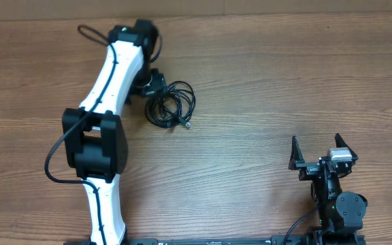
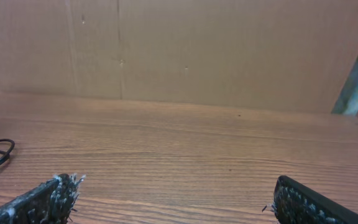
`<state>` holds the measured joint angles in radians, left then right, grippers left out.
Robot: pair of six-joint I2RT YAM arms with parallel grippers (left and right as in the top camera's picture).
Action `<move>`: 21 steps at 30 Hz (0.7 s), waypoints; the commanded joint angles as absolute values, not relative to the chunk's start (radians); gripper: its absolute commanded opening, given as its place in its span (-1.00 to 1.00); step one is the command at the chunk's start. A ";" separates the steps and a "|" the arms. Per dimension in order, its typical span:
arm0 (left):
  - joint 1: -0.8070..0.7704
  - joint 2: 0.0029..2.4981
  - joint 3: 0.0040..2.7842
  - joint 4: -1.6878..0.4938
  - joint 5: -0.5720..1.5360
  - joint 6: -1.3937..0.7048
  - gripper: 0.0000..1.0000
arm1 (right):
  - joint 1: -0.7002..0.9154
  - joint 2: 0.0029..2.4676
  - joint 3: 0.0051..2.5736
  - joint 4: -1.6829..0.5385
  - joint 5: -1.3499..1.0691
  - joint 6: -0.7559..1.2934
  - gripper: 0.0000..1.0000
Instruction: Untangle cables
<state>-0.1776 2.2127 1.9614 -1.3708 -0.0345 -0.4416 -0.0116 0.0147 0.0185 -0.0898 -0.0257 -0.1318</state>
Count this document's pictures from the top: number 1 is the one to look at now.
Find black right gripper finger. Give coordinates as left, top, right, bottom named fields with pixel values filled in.
left=288, top=135, right=305, bottom=170
left=334, top=133, right=358, bottom=160

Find black cable bundle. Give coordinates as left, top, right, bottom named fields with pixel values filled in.
left=144, top=80, right=197, bottom=129

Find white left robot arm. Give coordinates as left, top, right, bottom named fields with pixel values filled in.
left=44, top=19, right=164, bottom=244

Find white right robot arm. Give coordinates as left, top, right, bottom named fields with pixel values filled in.
left=282, top=133, right=368, bottom=244

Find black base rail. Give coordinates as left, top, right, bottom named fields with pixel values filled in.
left=63, top=235, right=366, bottom=245

